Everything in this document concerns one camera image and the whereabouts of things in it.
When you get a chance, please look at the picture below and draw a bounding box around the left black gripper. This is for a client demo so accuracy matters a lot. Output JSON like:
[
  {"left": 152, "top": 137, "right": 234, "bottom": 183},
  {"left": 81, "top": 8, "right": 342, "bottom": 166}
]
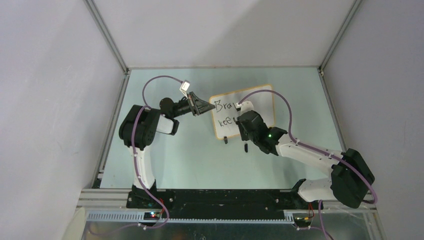
[{"left": 171, "top": 92, "right": 215, "bottom": 119}]

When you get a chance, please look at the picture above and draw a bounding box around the yellow framed whiteboard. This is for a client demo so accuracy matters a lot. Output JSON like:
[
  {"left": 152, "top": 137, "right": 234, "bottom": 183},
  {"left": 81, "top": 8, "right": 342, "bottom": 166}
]
[{"left": 209, "top": 84, "right": 276, "bottom": 140}]

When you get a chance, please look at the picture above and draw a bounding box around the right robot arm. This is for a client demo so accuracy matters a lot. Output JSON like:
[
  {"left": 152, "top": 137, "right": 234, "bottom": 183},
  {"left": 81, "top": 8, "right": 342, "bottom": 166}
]
[{"left": 236, "top": 110, "right": 375, "bottom": 209}]

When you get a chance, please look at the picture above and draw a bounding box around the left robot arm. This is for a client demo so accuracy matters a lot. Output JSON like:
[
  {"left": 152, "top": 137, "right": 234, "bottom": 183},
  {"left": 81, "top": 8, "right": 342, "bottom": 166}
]
[{"left": 118, "top": 92, "right": 215, "bottom": 208}]

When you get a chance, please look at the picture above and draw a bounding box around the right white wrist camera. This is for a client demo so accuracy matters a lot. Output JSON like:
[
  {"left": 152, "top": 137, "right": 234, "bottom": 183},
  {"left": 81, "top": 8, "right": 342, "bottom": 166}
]
[{"left": 235, "top": 100, "right": 254, "bottom": 116}]

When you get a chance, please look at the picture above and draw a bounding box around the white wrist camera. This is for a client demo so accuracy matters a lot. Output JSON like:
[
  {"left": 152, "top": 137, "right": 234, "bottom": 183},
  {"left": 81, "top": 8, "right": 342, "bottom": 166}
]
[
  {"left": 179, "top": 80, "right": 191, "bottom": 93},
  {"left": 235, "top": 100, "right": 254, "bottom": 116}
]

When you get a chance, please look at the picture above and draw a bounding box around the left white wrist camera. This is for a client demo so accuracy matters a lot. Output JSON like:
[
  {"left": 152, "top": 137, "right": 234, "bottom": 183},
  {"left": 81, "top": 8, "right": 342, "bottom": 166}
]
[{"left": 179, "top": 80, "right": 191, "bottom": 93}]

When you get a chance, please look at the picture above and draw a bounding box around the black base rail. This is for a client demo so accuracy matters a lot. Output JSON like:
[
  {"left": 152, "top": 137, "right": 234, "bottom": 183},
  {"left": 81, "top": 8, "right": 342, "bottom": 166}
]
[{"left": 127, "top": 188, "right": 321, "bottom": 220}]

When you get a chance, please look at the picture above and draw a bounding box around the white perforated cable tray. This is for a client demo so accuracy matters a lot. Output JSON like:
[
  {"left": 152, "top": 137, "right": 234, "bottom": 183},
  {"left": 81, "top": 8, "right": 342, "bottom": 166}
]
[{"left": 86, "top": 210, "right": 295, "bottom": 224}]

